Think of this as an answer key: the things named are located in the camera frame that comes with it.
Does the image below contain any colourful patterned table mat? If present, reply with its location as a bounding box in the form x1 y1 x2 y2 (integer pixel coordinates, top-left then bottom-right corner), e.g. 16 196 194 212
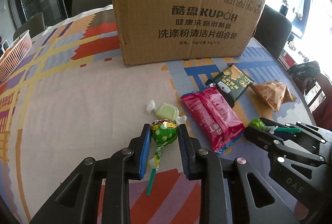
0 10 318 224

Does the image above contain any white basket of oranges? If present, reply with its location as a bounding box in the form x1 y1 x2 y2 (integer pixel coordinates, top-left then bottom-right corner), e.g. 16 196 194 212
0 30 33 82

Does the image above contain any green lollipop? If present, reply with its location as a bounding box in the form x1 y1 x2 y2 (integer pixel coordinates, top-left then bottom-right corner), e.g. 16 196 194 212
248 118 302 134
146 120 179 195

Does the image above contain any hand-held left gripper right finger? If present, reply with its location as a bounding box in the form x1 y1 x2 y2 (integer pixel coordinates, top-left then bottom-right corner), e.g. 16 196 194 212
177 123 310 224

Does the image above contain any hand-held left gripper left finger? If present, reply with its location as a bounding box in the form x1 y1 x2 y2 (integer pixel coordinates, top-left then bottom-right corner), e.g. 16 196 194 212
30 124 152 224

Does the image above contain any dark green snack packet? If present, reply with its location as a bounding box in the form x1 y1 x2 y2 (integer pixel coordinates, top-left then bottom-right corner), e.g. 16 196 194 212
205 64 254 108

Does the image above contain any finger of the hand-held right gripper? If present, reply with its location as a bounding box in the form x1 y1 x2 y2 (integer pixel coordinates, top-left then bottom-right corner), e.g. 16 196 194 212
259 117 332 162
244 126 332 204

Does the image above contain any pink snack packet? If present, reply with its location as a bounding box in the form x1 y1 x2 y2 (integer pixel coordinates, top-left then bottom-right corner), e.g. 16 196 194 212
180 85 245 155

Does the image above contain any tan triangular snack packet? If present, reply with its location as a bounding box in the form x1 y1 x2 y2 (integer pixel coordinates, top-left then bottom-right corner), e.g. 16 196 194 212
252 80 297 113

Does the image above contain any black bag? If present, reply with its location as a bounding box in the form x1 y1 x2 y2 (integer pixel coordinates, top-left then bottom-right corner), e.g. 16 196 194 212
287 61 322 86

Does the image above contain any pale green wrapped candy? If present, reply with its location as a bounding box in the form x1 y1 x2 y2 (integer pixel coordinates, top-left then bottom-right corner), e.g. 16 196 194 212
146 100 188 123

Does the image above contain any grey dining chair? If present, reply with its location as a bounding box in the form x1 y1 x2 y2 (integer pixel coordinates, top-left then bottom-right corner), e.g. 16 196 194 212
13 12 46 40
254 4 293 60
71 0 113 18

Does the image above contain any brown wooden chair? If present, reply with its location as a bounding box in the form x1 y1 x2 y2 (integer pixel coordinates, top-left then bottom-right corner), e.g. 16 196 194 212
302 74 332 121

